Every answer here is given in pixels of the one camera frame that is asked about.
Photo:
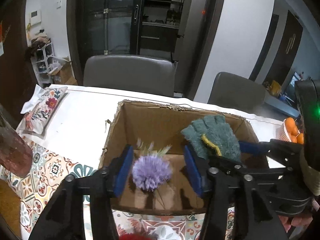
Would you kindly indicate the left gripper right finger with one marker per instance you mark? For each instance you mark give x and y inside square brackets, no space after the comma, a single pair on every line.
[254,216]

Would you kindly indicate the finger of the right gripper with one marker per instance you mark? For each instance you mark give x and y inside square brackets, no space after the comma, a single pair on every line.
[256,148]
[225,165]

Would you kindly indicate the green knitted glove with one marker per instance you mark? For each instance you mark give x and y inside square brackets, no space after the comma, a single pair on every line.
[212,135]

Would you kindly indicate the purple artificial flower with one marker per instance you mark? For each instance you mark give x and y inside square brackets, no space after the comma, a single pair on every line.
[150,170]

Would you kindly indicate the red fluffy pompom toy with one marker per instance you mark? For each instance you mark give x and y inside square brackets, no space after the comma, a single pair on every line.
[133,236]

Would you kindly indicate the pink basket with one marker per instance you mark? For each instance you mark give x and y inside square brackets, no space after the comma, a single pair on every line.
[282,134]

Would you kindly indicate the orange fruit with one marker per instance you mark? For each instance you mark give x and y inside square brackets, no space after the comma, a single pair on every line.
[293,139]
[295,131]
[300,138]
[290,124]

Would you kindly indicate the patterned tile table runner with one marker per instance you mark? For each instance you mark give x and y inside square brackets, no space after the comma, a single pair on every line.
[62,199]

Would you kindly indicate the woven straw mat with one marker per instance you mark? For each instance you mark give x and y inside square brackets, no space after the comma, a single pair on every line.
[10,207]

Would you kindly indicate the grey chair right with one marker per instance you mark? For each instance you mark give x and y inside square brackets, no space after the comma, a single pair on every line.
[233,91]

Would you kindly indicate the grey chair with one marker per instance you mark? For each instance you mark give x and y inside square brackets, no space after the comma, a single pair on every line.
[233,91]
[130,72]

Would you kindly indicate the glass vase with dried plants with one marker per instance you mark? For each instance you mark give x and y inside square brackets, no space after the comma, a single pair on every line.
[16,155]

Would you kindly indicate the brown cardboard box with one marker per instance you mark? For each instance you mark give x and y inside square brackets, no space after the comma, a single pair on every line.
[162,125]

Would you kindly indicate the grey chair left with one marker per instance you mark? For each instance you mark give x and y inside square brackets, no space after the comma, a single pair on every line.
[130,72]

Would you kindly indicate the floral fabric tissue pouch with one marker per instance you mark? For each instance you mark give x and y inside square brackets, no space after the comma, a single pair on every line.
[38,111]

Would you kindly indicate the dark glass cabinet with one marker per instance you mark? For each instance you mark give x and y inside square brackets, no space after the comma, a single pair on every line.
[174,30]

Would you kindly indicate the white shoe rack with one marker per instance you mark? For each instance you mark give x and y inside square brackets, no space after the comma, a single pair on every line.
[41,53]

